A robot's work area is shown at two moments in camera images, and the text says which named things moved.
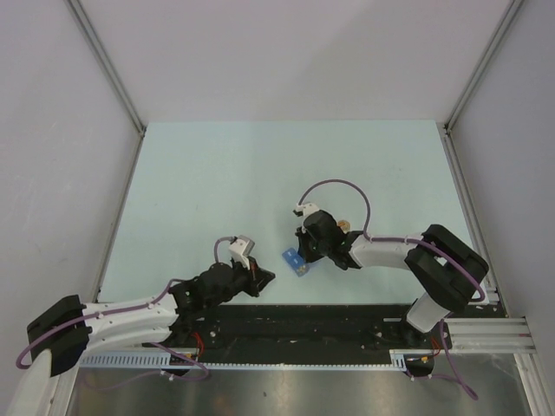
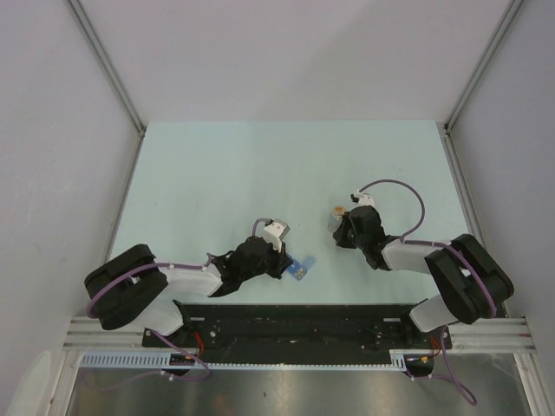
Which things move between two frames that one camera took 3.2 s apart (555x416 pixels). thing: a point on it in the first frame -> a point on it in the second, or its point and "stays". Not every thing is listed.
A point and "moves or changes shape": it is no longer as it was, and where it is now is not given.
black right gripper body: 311,250 -> 347,237
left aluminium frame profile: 81,17 stays
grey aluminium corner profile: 446,126 stays
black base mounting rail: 298,333 stays
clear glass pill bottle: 344,224 moves or changes shape
